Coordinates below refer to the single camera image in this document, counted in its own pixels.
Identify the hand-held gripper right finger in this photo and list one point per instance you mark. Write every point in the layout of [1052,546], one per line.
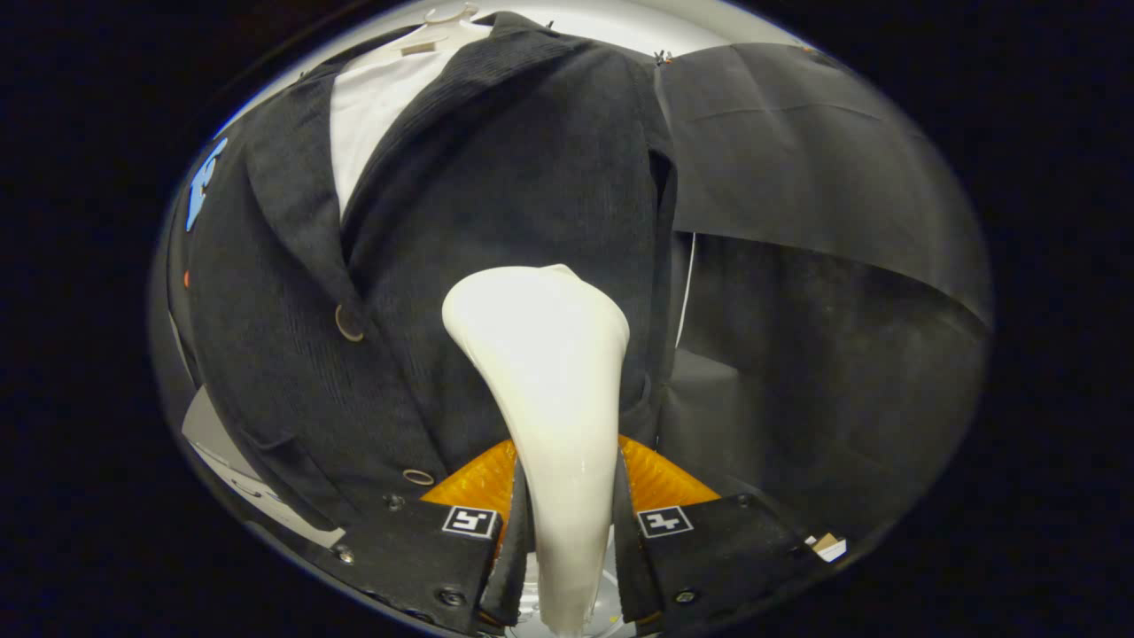
[627,567]

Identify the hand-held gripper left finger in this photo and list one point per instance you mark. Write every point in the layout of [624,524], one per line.
[514,567]

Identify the white garment steamer head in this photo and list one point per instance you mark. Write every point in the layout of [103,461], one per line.
[540,354]

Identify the black blazer jacket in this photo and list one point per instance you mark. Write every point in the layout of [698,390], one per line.
[496,177]

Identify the white clothes hanger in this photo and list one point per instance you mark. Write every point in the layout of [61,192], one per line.
[434,37]

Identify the small cardboard box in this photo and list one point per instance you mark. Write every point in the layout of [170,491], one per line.
[828,547]

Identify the black backdrop cloth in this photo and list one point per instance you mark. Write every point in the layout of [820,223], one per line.
[842,354]

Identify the grey cabinet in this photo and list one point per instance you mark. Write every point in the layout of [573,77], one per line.
[208,434]

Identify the row of black backdrop clips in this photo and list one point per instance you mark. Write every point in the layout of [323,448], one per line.
[661,58]

